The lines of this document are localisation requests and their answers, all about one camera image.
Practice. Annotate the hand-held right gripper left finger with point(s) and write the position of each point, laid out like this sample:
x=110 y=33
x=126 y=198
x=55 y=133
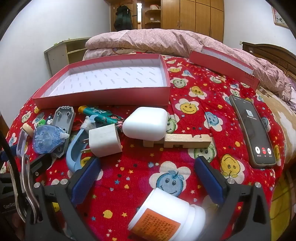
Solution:
x=85 y=183

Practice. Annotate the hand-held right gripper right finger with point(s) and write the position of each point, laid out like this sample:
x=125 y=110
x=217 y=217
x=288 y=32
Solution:
x=210 y=178

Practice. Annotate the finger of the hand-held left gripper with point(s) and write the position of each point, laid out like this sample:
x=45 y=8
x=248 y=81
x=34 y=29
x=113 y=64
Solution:
x=40 y=165
x=4 y=156

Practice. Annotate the blue correction tape dispenser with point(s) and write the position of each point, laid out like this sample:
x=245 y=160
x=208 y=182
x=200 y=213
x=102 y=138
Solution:
x=46 y=139

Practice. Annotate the light blue plastic pipe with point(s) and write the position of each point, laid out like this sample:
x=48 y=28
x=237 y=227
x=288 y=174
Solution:
x=74 y=150

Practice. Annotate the round wooden chess piece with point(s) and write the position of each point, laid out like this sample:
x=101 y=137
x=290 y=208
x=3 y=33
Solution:
x=27 y=128

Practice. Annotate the white charger plug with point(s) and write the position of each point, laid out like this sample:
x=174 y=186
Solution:
x=104 y=141

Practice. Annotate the small wooden block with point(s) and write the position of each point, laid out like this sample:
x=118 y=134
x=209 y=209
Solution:
x=185 y=140

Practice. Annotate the white bottle orange label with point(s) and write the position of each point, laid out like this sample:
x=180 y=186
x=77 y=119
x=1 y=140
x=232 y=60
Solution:
x=166 y=204

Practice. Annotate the grey plastic plate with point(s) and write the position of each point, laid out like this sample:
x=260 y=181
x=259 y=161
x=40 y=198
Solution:
x=64 y=118

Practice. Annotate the teal printed tube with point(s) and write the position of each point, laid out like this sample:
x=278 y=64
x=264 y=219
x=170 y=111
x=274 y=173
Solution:
x=104 y=115

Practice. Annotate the white earbuds case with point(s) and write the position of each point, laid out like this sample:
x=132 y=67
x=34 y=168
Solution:
x=145 y=122

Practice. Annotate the red cardboard box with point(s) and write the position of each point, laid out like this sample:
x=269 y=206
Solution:
x=115 y=76

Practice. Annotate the red smiley flower blanket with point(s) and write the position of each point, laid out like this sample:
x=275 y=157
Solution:
x=138 y=166

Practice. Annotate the dark remote control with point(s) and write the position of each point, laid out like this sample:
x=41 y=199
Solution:
x=252 y=129

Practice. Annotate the tan bed sheet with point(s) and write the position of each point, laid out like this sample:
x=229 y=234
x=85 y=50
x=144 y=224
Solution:
x=286 y=129

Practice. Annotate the beige shelf unit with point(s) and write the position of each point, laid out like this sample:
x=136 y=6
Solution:
x=55 y=58

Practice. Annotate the red box lid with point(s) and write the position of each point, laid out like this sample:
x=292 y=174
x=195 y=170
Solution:
x=219 y=63

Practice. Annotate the dark wooden headboard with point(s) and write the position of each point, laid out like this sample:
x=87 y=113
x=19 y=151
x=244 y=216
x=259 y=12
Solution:
x=272 y=55

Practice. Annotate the pink quilt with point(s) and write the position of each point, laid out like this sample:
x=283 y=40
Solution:
x=150 y=39

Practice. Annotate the wooden wardrobe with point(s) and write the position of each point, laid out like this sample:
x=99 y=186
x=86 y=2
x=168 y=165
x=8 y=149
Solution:
x=196 y=16

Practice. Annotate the dark hanging coat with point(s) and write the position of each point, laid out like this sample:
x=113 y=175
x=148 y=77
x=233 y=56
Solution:
x=122 y=18

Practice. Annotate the framed wall picture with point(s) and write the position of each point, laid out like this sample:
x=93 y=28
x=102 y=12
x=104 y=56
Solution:
x=278 y=17

